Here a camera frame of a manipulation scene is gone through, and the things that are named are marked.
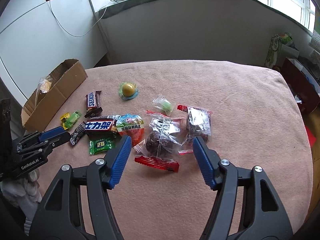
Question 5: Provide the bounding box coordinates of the black candy packet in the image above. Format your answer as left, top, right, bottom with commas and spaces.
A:
69, 121, 86, 146

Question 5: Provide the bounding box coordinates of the light green candy packet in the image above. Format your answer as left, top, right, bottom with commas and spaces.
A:
64, 111, 82, 129

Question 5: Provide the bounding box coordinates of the dark green candy packet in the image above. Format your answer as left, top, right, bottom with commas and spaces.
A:
89, 138, 116, 155

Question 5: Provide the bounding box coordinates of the Chinese Snickers bar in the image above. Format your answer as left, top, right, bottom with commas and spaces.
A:
85, 114, 121, 137

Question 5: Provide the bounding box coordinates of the brown Snickers bar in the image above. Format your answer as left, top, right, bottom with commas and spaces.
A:
85, 90, 103, 118

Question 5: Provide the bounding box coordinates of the cracker pack clear wrapper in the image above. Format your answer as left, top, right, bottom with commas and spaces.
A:
35, 75, 53, 103

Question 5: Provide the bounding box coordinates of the quail egg snack pouch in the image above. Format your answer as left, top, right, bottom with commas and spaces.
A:
116, 114, 144, 147

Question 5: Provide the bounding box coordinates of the yellow ball candy green wrapper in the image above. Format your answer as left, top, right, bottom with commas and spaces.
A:
118, 82, 139, 100

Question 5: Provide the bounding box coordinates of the green candy clear wrapper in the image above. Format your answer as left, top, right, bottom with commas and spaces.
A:
152, 94, 174, 116

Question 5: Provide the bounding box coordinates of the dried fruit red clear packet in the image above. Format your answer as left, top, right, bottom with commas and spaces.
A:
177, 105, 212, 144

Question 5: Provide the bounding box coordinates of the yellow candy packet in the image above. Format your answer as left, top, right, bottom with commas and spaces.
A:
60, 112, 71, 130

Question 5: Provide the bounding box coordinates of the brown cardboard box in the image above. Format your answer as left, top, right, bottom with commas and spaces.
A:
21, 59, 87, 132

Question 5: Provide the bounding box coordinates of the white cloth glove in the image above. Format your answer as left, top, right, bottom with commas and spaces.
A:
1, 169, 42, 221

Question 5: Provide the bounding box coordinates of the white cabinet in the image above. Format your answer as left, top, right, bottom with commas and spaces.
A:
1, 0, 107, 105

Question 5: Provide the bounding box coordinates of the dark red box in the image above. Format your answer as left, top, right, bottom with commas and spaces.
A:
280, 58, 319, 114

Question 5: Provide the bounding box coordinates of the green shopping bag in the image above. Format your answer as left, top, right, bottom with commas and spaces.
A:
264, 33, 299, 69

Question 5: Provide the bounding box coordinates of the white hanging cable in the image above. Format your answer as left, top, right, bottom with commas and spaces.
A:
48, 0, 118, 38

